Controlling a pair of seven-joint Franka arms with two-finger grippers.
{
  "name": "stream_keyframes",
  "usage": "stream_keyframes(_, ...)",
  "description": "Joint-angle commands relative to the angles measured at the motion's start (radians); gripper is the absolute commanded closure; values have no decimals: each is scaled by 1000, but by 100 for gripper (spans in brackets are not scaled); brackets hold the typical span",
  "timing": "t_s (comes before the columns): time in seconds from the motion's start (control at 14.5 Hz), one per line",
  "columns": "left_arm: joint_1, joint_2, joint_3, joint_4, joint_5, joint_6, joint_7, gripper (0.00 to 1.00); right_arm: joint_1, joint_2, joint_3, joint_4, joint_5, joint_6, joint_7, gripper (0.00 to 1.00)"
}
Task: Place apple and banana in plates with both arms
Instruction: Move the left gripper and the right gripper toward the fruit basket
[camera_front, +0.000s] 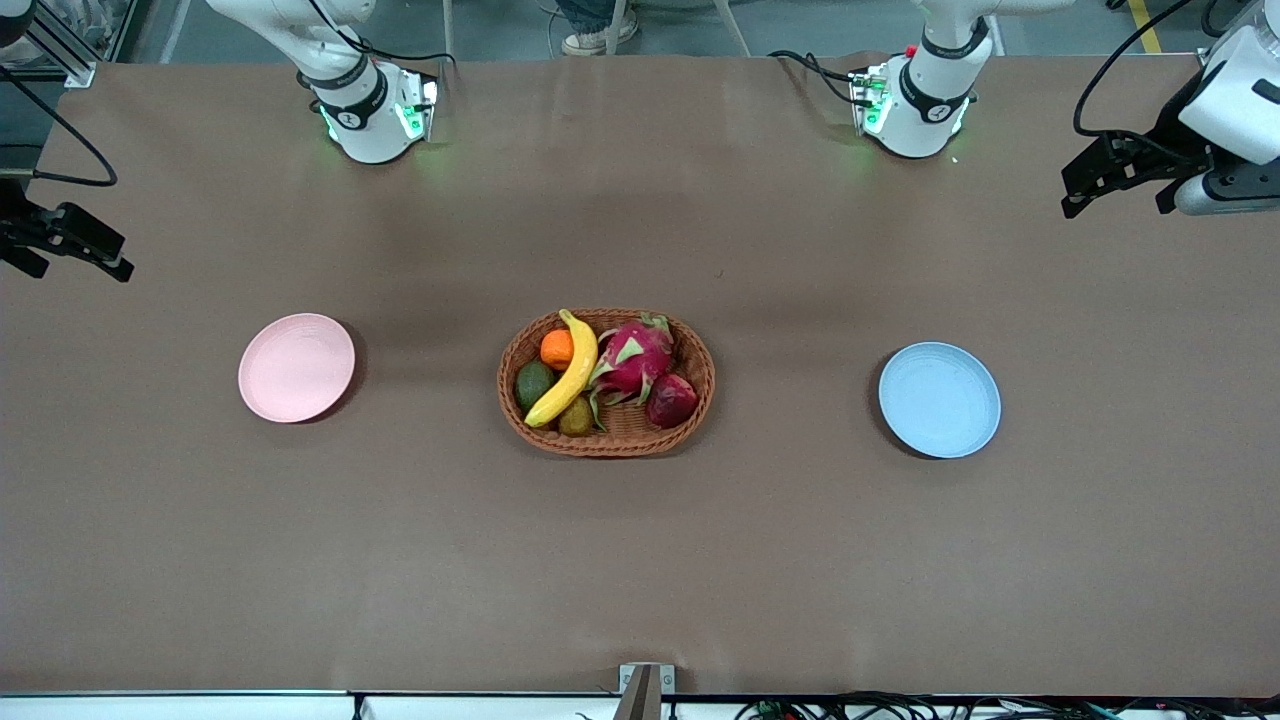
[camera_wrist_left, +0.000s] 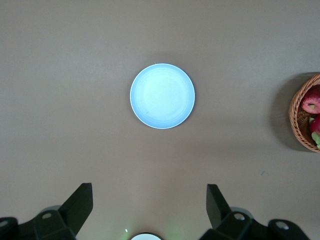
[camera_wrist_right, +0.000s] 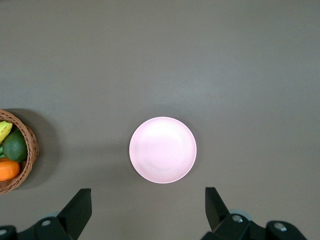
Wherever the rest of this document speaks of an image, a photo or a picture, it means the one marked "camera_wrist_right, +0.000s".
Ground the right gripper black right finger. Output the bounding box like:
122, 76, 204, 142
201, 186, 266, 240

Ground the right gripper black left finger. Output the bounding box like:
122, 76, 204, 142
29, 188, 93, 240

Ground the yellow banana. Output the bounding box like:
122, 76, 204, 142
0, 120, 14, 145

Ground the brown wicker basket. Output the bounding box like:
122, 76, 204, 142
0, 108, 40, 195

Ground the orange fruit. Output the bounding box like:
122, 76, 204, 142
0, 159, 21, 182

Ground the pink round plate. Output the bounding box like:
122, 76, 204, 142
128, 116, 198, 185

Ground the dark green avocado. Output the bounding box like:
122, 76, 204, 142
2, 129, 28, 163

